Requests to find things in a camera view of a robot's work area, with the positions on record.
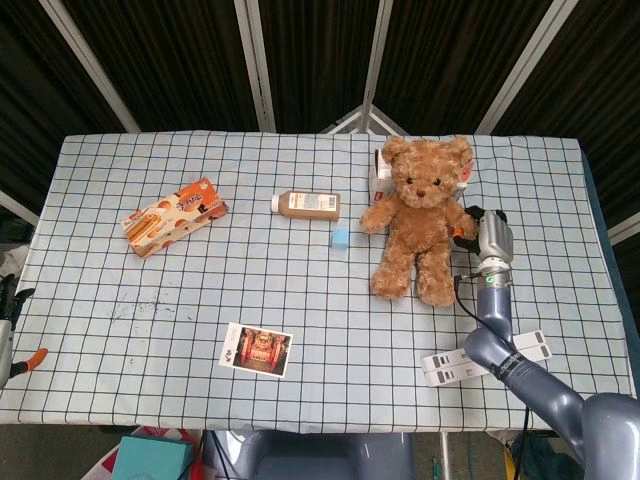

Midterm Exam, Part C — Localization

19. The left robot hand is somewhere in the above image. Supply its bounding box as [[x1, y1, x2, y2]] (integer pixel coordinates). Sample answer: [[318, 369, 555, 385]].
[[0, 286, 50, 389]]

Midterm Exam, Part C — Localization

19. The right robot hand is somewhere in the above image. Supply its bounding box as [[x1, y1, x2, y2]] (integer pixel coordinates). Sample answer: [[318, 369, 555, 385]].
[[451, 204, 516, 275]]

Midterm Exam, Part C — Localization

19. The brown teddy bear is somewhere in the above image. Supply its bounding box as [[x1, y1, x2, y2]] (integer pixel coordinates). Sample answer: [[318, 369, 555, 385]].
[[359, 134, 481, 308]]

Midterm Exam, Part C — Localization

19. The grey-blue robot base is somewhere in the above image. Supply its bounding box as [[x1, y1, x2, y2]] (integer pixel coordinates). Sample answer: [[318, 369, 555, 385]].
[[233, 430, 416, 480]]

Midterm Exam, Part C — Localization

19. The long white flat box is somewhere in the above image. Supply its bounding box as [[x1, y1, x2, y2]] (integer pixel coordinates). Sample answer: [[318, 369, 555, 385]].
[[423, 343, 552, 388], [420, 330, 547, 374]]

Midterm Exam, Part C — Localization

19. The small white cardboard box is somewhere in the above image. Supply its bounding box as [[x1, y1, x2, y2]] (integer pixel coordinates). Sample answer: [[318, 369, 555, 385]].
[[368, 148, 397, 203]]

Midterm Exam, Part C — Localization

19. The teal gift box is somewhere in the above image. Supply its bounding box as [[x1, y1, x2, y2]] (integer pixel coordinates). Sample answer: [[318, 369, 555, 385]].
[[110, 434, 197, 480]]

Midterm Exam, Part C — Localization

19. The brown drink bottle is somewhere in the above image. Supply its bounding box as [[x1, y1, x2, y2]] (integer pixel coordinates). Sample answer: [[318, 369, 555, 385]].
[[271, 190, 342, 222]]

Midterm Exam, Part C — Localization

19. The blue checked tablecloth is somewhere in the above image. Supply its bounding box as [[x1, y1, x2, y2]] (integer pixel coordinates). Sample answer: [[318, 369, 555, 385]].
[[0, 130, 638, 434]]

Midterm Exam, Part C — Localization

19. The orange snack box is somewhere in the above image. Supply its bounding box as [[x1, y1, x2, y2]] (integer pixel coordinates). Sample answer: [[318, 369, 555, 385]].
[[120, 177, 231, 259]]

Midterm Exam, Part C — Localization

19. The dark green cloth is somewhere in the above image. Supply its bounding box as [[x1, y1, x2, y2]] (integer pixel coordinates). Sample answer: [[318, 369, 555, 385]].
[[502, 432, 586, 480]]

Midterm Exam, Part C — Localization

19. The red picture postcard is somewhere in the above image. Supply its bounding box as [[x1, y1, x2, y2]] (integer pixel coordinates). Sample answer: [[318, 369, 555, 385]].
[[218, 322, 294, 380]]

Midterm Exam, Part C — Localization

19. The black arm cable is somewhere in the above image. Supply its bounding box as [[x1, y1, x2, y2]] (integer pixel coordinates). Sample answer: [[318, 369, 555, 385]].
[[451, 272, 517, 351]]

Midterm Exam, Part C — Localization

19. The aluminium frame bar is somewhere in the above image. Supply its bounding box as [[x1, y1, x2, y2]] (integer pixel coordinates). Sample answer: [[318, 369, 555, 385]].
[[360, 0, 396, 133], [38, 0, 142, 133], [474, 0, 574, 135], [233, 0, 277, 133]]

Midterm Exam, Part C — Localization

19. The triangular aluminium frame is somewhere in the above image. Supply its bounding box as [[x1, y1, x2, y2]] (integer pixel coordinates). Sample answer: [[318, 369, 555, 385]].
[[319, 104, 402, 135]]

